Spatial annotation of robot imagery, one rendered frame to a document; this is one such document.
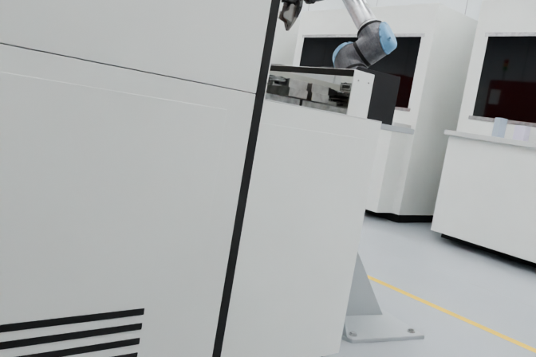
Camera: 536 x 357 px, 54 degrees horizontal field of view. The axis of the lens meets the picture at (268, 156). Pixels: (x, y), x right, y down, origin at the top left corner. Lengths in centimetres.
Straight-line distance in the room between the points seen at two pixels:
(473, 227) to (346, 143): 289
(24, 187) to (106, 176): 13
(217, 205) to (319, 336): 76
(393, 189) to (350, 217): 335
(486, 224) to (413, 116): 123
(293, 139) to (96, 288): 67
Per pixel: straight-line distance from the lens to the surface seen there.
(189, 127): 97
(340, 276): 166
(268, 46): 106
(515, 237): 420
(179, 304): 106
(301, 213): 147
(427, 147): 513
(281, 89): 171
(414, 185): 507
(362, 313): 236
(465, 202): 437
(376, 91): 207
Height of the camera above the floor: 78
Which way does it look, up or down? 4 degrees down
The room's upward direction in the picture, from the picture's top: 10 degrees clockwise
